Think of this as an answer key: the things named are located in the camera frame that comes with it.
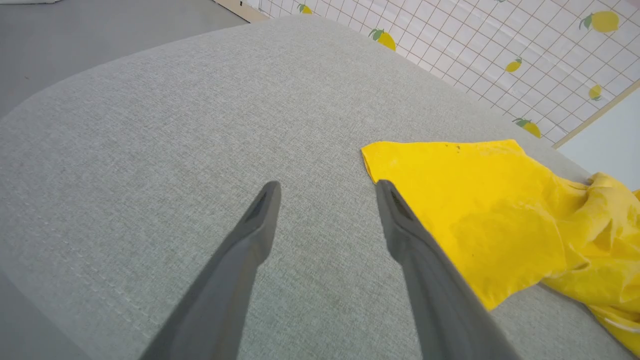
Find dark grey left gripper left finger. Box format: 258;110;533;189
140;181;282;360

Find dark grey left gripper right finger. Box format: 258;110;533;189
375;179;521;360

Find grey fabric sofa cushion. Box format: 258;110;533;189
0;14;636;360

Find lemon print partition screen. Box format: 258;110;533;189
214;0;640;149

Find yellow printed t-shirt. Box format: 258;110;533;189
360;139;640;357

